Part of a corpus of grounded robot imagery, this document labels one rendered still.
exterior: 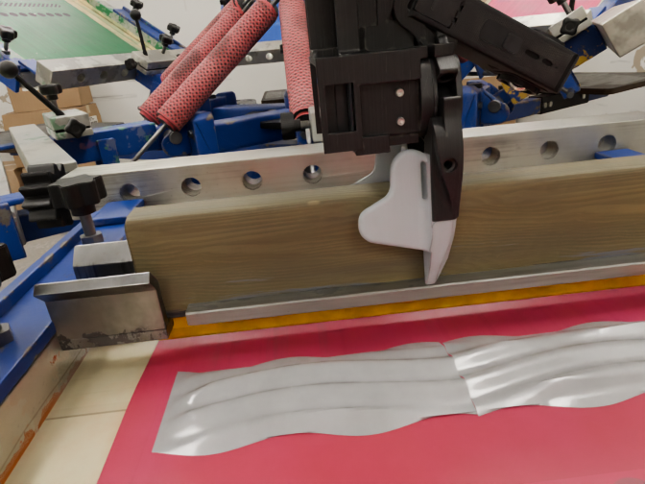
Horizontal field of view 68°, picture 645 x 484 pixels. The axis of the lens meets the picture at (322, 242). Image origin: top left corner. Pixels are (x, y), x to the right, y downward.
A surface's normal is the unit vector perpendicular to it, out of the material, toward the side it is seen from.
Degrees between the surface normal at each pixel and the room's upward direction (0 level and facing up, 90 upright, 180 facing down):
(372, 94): 90
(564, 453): 0
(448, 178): 100
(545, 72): 90
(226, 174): 90
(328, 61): 90
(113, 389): 0
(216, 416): 30
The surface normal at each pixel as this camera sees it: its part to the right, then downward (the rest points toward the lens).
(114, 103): 0.07, 0.38
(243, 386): 0.07, -0.63
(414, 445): -0.08, -0.92
